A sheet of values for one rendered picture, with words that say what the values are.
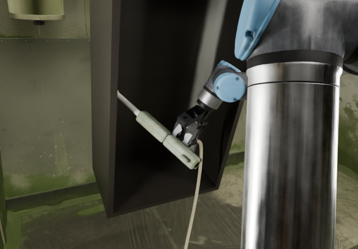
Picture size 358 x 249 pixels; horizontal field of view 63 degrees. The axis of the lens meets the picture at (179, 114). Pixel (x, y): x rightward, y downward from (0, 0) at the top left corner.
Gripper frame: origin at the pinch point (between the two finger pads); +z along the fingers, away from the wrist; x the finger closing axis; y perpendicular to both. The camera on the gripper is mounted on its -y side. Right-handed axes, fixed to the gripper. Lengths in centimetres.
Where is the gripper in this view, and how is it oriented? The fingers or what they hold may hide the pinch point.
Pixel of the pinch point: (175, 144)
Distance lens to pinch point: 114.5
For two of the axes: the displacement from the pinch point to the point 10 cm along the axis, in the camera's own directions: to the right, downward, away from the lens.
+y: 4.6, 0.0, 8.9
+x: -7.1, -6.0, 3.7
